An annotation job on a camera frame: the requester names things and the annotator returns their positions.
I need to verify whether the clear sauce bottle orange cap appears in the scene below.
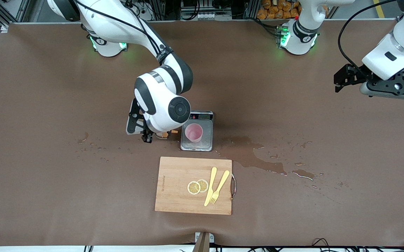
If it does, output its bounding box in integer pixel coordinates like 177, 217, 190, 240
156, 130, 179, 139

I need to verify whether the pink plastic cup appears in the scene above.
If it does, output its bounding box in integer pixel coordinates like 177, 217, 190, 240
185, 123, 204, 143

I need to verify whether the silver digital kitchen scale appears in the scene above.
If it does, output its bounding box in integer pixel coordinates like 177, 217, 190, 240
180, 110, 214, 152

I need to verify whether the yellow plastic knife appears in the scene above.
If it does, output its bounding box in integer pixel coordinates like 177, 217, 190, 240
204, 167, 218, 207

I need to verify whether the brown table mat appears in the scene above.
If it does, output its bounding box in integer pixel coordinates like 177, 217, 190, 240
0, 19, 404, 247

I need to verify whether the yellow plastic fork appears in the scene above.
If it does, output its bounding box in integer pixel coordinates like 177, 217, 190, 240
210, 170, 230, 204

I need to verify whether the pile of orange snacks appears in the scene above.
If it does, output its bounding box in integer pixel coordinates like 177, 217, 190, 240
257, 0, 330, 20

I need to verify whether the large liquid puddle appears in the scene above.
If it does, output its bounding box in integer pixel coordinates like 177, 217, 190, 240
216, 136, 290, 177

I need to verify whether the small liquid puddle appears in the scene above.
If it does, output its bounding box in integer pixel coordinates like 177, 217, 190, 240
292, 169, 316, 181

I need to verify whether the white power strip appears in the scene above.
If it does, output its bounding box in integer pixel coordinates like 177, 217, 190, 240
125, 3, 153, 21

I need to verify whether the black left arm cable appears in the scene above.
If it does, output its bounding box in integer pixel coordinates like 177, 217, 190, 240
338, 0, 398, 72

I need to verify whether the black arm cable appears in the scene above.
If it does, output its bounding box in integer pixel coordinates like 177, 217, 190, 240
338, 0, 398, 72
74, 0, 169, 60

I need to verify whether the wooden cutting board metal handle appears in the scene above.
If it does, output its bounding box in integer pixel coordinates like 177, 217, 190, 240
155, 156, 236, 215

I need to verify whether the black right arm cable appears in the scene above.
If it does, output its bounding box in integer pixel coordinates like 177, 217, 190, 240
74, 0, 169, 60

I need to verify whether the metal table clamp bracket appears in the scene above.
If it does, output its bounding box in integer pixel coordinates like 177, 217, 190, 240
192, 232, 215, 252

